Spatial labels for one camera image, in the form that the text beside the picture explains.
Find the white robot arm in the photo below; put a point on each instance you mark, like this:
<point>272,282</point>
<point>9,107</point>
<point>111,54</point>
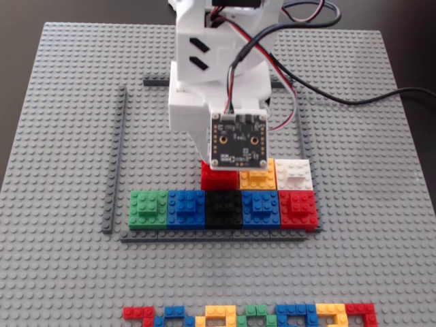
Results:
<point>190,20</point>

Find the blue brick letter G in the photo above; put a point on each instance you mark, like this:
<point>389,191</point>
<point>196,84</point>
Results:
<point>293,310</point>

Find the yellow brick letter E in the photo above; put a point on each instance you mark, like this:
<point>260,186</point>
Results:
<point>328,309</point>

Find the blue brick cube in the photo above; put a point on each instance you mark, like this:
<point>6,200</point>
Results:
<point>185,209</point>
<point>260,209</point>

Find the red brick cube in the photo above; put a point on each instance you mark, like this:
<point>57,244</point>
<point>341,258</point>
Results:
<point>298,211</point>
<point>218,178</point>

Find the blue brick letter o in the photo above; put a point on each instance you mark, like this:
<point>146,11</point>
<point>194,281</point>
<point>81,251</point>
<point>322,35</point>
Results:
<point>173,311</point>

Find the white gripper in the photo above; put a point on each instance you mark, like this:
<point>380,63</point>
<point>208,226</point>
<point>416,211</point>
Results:
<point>187,114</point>

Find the dark grey brick wall strip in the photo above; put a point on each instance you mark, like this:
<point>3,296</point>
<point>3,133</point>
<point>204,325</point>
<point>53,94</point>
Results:
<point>301,136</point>
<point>116,153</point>
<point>204,235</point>
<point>155,81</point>

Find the green brick letter o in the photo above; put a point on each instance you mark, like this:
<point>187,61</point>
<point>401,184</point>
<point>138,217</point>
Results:
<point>255,310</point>

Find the white brick cube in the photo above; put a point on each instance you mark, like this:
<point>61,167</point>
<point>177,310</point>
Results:
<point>293,173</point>

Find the grey studded baseplate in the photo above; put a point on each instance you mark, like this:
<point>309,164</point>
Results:
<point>68,136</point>

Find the green brick cube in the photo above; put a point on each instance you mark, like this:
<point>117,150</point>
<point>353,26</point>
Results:
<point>148,209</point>

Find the red brick letter L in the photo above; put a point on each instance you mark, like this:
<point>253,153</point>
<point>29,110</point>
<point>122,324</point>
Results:
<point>361,308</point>

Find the yellow brick cube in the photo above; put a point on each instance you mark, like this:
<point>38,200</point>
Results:
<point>257,178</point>

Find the black camera circuit board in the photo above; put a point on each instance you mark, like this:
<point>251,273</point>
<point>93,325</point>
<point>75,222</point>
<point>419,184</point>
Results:
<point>238,143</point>

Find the yellow brick letter B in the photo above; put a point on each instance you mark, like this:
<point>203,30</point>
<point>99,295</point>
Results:
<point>218,310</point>

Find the red brick letter t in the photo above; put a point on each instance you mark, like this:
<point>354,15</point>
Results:
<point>136,312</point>

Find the black brick cube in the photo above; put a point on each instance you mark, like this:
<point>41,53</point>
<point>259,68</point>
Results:
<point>223,207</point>

